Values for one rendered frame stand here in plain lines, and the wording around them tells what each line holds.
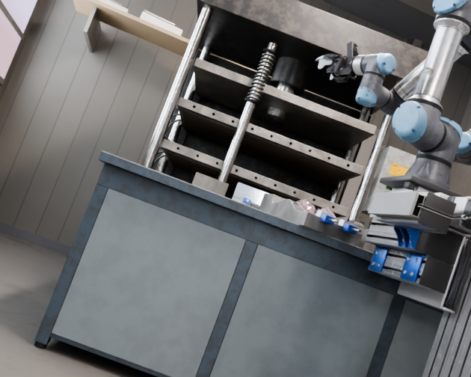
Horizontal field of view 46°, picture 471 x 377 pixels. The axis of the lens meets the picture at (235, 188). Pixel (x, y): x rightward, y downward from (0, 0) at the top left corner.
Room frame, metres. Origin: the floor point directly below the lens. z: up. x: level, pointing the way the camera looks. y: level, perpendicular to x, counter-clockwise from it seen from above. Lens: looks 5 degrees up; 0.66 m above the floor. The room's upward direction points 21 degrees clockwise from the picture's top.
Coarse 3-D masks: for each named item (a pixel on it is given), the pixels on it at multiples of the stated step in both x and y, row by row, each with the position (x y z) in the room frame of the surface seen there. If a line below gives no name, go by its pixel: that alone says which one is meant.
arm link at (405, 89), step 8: (464, 40) 1.81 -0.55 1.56; (464, 48) 1.82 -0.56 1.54; (456, 56) 1.85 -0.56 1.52; (416, 72) 1.92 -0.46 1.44; (408, 80) 1.94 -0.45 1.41; (416, 80) 1.93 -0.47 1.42; (392, 88) 2.00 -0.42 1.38; (400, 88) 1.96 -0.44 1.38; (408, 88) 1.95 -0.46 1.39; (392, 96) 1.98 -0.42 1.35; (400, 96) 1.97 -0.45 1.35; (408, 96) 1.97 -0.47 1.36; (392, 104) 1.99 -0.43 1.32; (400, 104) 1.99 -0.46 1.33; (384, 112) 2.04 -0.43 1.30; (392, 112) 2.02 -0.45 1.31
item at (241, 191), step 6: (240, 186) 3.04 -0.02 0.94; (246, 186) 3.04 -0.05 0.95; (234, 192) 3.04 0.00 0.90; (240, 192) 3.04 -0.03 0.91; (246, 192) 3.04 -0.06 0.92; (252, 192) 3.04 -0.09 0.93; (258, 192) 3.04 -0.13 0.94; (264, 192) 3.04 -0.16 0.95; (234, 198) 3.04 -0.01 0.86; (240, 198) 3.04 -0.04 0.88; (252, 198) 3.04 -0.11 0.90; (258, 198) 3.04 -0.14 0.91; (246, 204) 3.04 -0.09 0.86; (252, 204) 3.04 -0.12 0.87; (258, 204) 3.04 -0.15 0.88
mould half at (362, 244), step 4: (352, 220) 2.57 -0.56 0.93; (356, 224) 2.52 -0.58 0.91; (360, 224) 2.54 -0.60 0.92; (360, 228) 2.50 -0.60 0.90; (364, 232) 2.31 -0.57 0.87; (364, 236) 2.28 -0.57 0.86; (360, 240) 2.32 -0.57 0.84; (364, 240) 2.26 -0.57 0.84; (360, 244) 2.30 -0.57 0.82; (364, 244) 2.25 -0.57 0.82; (368, 244) 2.25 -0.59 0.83; (372, 244) 2.25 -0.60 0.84; (364, 248) 2.25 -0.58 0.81; (368, 248) 2.25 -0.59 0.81; (372, 248) 2.25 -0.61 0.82
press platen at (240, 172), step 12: (168, 144) 3.04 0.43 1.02; (180, 144) 3.04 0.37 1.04; (168, 156) 3.41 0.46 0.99; (192, 156) 3.04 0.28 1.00; (204, 156) 3.04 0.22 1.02; (240, 168) 3.05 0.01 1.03; (252, 180) 3.05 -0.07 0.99; (264, 180) 3.05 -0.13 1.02; (288, 192) 3.05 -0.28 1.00; (300, 192) 3.05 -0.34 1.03; (324, 204) 3.06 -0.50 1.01; (336, 204) 3.06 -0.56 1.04
